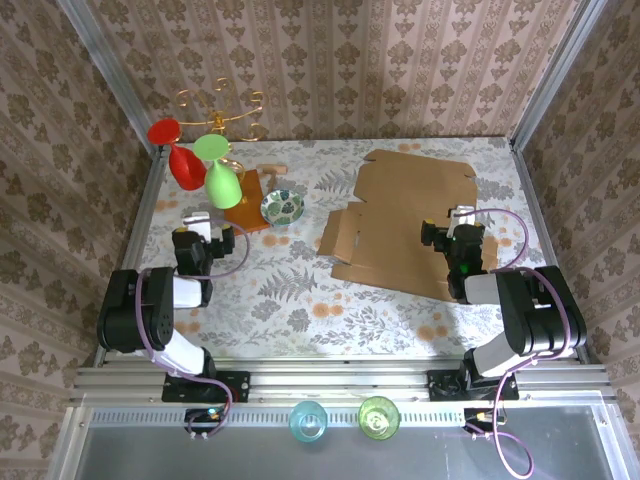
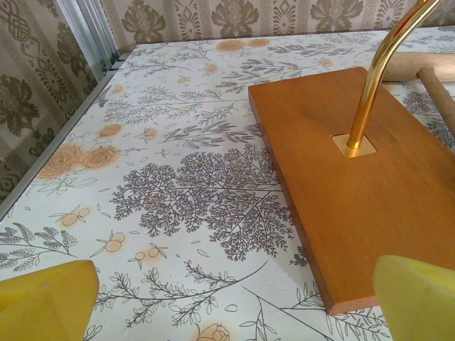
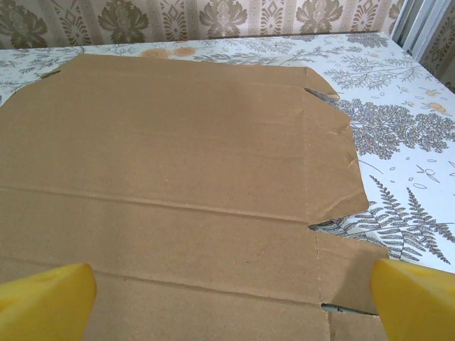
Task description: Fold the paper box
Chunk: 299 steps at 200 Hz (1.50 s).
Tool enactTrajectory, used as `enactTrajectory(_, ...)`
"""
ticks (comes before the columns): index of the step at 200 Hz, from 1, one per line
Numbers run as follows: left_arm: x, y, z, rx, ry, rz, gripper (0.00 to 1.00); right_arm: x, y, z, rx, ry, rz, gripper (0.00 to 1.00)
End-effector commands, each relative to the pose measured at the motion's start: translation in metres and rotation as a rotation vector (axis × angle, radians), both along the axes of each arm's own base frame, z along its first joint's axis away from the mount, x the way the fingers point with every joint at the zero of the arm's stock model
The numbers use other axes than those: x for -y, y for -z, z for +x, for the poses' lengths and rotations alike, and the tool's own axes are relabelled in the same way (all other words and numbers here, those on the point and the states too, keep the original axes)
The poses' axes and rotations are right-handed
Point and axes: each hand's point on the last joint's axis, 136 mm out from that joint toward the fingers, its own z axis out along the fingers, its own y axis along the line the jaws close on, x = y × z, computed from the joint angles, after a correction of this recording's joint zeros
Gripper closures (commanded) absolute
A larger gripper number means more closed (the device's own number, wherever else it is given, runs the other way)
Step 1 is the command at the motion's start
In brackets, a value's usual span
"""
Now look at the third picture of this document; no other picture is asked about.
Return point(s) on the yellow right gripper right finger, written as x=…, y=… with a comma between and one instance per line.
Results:
x=416, y=305

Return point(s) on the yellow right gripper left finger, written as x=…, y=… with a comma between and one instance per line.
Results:
x=46, y=305

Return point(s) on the brown cardboard box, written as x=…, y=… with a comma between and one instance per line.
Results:
x=177, y=160

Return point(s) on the aluminium frame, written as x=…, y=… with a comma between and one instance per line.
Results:
x=416, y=25

